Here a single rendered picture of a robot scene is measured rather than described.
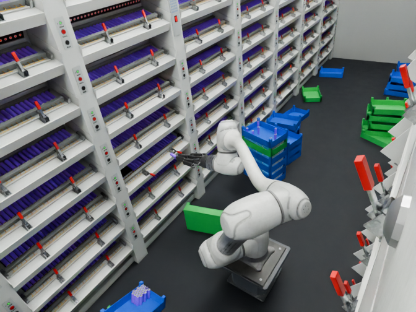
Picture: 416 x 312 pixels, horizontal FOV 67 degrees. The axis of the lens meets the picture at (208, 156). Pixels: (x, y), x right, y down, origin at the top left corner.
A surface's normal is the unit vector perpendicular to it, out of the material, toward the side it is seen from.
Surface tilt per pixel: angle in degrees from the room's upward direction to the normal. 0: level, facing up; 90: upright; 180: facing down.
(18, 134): 21
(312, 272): 0
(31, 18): 111
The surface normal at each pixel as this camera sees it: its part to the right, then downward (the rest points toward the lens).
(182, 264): -0.10, -0.81
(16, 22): 0.80, 0.53
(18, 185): 0.20, -0.67
